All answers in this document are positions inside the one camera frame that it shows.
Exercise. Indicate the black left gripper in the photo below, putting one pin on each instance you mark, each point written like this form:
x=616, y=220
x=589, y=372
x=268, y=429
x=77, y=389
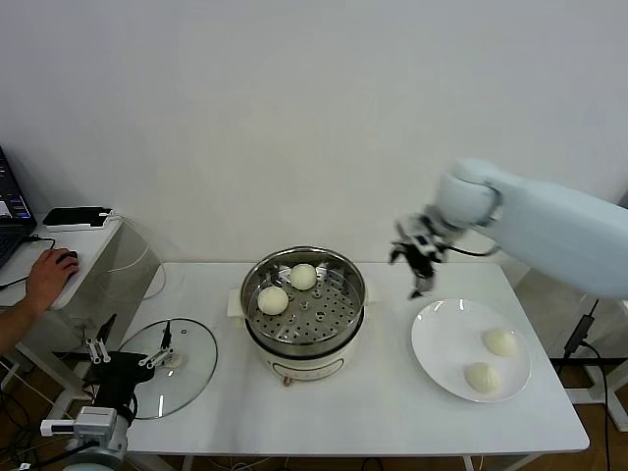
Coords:
x=120, y=375

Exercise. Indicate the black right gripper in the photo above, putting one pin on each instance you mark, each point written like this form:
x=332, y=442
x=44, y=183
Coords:
x=422, y=240

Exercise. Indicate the glass pot lid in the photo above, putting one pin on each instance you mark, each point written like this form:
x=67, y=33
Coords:
x=196, y=353

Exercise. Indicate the white steamed baozi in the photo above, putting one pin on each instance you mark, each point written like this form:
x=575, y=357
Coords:
x=303, y=276
x=500, y=342
x=483, y=378
x=272, y=300

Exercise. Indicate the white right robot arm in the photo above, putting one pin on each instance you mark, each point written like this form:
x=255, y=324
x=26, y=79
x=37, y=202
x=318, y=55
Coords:
x=549, y=225

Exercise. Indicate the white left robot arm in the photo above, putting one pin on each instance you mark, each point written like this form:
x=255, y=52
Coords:
x=105, y=458

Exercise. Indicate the perforated steel steamer basket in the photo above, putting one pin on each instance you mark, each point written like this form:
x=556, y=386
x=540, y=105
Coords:
x=338, y=309

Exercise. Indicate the person's hand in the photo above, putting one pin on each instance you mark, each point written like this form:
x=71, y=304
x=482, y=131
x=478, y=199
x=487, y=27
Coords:
x=51, y=275

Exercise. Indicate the white round plate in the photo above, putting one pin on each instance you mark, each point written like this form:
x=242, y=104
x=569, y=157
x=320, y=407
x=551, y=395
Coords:
x=441, y=333

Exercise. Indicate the black computer mouse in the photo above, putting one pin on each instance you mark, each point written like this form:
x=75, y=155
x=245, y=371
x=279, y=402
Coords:
x=73, y=256

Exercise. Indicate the white electric cooker pot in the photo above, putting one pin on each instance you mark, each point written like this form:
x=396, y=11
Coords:
x=304, y=365

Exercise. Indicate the black and white flat device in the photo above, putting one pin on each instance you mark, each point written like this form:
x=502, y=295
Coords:
x=73, y=215

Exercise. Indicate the black laptop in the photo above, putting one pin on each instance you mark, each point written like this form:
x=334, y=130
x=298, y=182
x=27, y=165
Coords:
x=10, y=211

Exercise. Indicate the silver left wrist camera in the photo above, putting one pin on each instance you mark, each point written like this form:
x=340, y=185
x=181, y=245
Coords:
x=97, y=422

